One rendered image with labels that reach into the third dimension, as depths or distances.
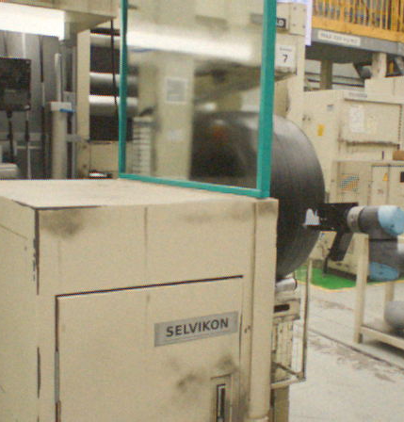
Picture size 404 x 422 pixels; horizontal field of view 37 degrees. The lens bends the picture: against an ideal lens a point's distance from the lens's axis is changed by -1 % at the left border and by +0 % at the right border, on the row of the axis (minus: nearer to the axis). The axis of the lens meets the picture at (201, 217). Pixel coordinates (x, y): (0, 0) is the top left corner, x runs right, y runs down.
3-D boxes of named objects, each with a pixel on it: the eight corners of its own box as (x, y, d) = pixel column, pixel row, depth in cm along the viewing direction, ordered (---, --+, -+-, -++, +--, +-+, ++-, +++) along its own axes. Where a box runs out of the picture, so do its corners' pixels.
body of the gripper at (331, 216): (333, 202, 179) (364, 202, 169) (334, 232, 180) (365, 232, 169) (314, 202, 175) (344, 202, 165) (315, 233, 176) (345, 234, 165)
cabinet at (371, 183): (364, 284, 617) (372, 160, 602) (324, 273, 666) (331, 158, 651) (423, 276, 665) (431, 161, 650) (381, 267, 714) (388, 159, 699)
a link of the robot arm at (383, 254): (415, 280, 158) (415, 237, 158) (380, 282, 154) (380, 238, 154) (395, 277, 165) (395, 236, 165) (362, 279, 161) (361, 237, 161)
